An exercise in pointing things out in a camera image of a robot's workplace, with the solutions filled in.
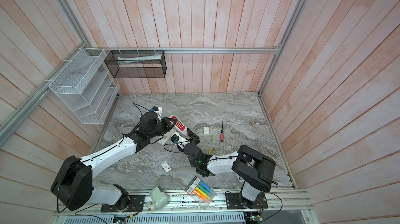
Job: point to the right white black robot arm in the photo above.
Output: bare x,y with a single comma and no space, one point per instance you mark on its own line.
254,168

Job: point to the pale green square device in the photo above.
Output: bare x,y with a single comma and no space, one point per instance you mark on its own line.
159,198

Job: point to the clear box of markers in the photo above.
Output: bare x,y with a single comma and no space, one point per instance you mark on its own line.
200,192

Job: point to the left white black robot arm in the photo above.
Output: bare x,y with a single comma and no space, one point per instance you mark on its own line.
73,185

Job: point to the red handled screwdriver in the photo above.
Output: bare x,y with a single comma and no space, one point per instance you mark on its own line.
222,135

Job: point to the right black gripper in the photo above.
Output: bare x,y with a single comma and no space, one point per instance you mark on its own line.
195,139

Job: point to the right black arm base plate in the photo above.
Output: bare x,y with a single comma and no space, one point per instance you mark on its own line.
236,201

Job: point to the white wire mesh shelf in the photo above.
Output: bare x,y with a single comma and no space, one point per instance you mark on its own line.
85,88

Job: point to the small white card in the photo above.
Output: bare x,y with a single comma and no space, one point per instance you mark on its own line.
166,166

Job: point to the black wire mesh basket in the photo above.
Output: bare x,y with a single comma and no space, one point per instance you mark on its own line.
136,64

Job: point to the red white remote control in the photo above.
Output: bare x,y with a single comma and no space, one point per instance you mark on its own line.
180,127

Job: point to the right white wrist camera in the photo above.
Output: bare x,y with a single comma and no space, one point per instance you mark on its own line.
176,139

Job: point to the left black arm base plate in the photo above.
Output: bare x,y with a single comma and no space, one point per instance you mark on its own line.
129,203

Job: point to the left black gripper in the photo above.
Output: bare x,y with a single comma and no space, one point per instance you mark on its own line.
168,124

